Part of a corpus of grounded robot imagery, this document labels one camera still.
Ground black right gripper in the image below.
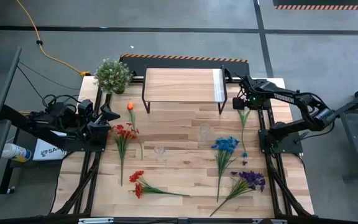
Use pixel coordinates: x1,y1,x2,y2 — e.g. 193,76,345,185
232,89,262,111

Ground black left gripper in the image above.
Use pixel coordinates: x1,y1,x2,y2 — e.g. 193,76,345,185
78,103,121,141

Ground dark red artificial tulip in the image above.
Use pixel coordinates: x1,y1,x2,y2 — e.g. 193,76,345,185
237,108,252,153

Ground red flower bunch thin stems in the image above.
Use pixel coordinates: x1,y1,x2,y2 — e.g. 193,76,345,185
109,123,140,187

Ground orange artificial tulip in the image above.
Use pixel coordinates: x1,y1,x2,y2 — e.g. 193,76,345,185
126,101,144,161

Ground blue artificial flower bunch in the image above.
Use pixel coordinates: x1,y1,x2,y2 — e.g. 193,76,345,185
210,136,249,203

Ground clear glass vase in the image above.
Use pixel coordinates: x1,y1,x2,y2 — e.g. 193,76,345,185
198,123,211,144
153,144,169,163

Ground red flower sprig thick stem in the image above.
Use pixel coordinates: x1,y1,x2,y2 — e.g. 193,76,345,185
128,169,190,200

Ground purple artificial flower bunch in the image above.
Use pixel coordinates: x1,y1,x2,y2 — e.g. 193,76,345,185
209,170,266,218

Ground wooden shelf black legs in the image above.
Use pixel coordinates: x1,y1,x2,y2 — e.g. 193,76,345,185
140,64,229,115

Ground potted plant white blossoms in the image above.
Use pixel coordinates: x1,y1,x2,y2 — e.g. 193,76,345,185
93,58,134,95

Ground white cardboard box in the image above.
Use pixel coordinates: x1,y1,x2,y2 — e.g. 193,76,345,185
32,130,68,162

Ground white bottle yellow blue label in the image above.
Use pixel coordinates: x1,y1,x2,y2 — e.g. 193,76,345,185
1,142,32,163

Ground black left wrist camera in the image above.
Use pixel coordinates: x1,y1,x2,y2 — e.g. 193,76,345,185
77,98,95,118

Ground black floor cable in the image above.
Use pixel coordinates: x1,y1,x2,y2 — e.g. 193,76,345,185
16,60,82,91

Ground silver aluminium bracket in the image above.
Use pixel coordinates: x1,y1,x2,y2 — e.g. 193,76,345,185
78,217,115,224
252,218,288,224

